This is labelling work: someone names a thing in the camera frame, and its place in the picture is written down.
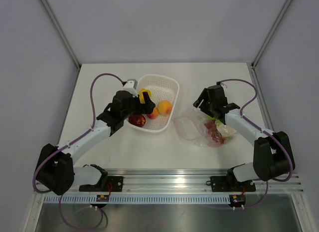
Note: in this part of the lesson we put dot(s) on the fake red grapes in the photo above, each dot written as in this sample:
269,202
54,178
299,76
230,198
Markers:
212,131

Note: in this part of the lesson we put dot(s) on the aluminium frame post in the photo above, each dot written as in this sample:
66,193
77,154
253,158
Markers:
271,33
59,30

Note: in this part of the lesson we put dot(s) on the fake orange fruit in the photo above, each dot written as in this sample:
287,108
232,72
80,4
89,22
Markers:
164,107

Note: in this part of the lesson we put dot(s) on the white slotted cable duct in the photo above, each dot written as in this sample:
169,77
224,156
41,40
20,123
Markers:
138,199

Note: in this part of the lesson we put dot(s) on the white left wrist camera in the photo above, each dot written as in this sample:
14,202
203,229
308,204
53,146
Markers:
131,87

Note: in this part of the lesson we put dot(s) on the fake dark red apple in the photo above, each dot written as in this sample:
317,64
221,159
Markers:
137,120

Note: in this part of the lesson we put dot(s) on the clear zip top bag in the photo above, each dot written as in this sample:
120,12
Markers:
190,128

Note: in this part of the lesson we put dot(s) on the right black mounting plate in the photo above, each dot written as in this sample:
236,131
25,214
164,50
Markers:
222,184

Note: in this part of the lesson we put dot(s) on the white perforated plastic basket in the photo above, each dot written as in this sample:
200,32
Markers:
161,88

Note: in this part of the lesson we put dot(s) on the right aluminium frame post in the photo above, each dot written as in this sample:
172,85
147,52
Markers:
271,33

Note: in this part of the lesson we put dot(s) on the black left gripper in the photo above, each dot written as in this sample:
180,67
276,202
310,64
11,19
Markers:
146,108

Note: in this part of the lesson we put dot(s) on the black mounting plate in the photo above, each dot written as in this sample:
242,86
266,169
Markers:
112,184
222,184

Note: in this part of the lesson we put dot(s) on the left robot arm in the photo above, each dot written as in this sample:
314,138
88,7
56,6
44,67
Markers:
55,166

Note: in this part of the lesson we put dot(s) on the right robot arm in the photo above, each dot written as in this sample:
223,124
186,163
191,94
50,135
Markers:
272,153

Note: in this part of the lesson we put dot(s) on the left aluminium frame post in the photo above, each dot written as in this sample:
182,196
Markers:
59,30

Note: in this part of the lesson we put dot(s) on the fake peach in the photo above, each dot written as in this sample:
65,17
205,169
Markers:
154,114

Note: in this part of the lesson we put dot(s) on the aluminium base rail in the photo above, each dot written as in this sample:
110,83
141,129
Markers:
193,182

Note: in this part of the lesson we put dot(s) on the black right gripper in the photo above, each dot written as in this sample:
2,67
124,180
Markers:
204,95

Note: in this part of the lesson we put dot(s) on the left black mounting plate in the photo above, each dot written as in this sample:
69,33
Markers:
112,184

